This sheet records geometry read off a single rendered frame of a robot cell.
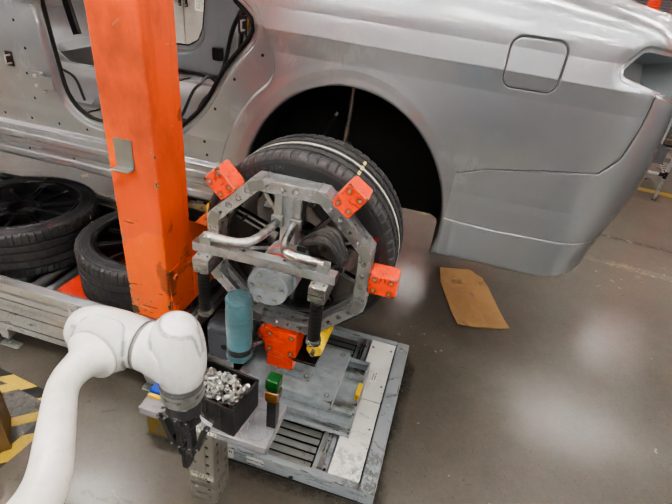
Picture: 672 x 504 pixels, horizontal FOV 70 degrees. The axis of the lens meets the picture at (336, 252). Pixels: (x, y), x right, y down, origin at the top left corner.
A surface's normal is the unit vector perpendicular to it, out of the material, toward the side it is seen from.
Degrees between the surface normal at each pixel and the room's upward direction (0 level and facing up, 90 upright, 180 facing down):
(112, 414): 0
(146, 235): 90
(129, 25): 90
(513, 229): 90
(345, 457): 0
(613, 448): 0
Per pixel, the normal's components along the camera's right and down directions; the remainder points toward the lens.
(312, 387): 0.10, -0.84
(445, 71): -0.28, 0.48
